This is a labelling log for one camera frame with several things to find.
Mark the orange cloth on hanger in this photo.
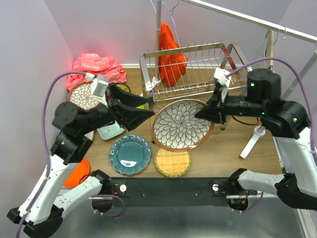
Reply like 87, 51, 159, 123
158, 22, 188, 87

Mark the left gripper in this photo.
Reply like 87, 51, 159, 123
79, 82, 156, 135

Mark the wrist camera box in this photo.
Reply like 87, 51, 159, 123
85, 72, 109, 106
210, 67, 233, 100

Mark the blue wire hanger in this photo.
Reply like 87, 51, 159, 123
161, 0, 181, 46

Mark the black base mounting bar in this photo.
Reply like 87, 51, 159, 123
100, 177, 245, 207

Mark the orange plate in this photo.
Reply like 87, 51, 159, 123
63, 158, 90, 188

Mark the woven bamboo tray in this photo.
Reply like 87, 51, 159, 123
155, 148, 192, 178

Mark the small floral brown-rim plate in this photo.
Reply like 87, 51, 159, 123
68, 82, 100, 110

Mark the pale blue rectangular dish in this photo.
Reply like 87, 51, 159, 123
97, 121, 125, 140

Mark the yellow patterned dark plate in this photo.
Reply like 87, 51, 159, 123
116, 83, 131, 93

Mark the grey hanging towel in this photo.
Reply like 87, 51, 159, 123
257, 38, 267, 59

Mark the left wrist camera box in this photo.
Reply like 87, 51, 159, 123
85, 72, 109, 106

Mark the large floral brown-rim plate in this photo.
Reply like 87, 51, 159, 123
152, 99, 215, 152

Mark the wooden clip hanger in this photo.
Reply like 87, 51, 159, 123
264, 30, 279, 72

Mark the teal scalloped plate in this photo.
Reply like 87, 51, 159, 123
109, 135, 152, 176

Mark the steel two-tier dish rack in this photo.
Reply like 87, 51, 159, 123
138, 42, 250, 145

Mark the pink plastic bag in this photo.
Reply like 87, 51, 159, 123
72, 53, 127, 83

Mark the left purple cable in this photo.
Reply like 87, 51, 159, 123
14, 71, 87, 238

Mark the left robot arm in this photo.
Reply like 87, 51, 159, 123
7, 83, 154, 238

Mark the white ringed grey plate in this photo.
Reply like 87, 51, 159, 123
85, 131, 95, 140

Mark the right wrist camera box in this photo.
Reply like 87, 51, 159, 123
210, 67, 233, 100

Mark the white clothes rack frame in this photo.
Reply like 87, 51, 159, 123
141, 0, 317, 159

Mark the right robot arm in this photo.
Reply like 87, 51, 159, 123
195, 68, 317, 210

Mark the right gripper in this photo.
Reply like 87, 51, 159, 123
195, 85, 266, 124

